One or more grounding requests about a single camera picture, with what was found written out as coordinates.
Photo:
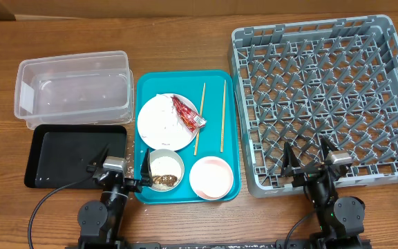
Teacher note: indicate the red snack wrapper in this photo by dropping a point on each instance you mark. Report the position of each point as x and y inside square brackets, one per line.
[191, 119]

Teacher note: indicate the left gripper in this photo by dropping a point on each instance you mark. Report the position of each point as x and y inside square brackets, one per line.
[145, 176]

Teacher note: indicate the teal serving tray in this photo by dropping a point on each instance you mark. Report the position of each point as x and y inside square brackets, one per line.
[204, 85]

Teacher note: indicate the rice and food scraps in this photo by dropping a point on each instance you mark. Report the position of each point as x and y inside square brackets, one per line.
[166, 172]

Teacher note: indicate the pink bowl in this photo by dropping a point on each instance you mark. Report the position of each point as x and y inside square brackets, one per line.
[211, 178]

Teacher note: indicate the grey dishwasher rack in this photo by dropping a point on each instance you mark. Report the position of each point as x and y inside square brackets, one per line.
[301, 82]

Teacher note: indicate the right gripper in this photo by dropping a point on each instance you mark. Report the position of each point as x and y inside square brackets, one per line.
[290, 166]

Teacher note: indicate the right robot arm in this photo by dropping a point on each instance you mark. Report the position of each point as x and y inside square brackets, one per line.
[340, 218]

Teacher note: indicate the grey bowl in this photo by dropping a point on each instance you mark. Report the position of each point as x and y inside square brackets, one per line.
[166, 152]

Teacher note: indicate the right wooden chopstick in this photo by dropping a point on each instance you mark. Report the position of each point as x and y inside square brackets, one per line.
[222, 135]

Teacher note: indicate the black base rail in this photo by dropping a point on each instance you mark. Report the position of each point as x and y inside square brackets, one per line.
[216, 246]

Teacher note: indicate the white round plate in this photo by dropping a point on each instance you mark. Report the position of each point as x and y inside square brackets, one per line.
[159, 125]

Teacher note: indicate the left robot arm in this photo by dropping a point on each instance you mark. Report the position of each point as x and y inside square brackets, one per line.
[100, 220]

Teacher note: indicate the black plastic tray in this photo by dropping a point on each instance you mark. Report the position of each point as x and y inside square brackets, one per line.
[59, 154]

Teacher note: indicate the clear plastic bin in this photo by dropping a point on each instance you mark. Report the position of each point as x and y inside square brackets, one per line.
[86, 88]

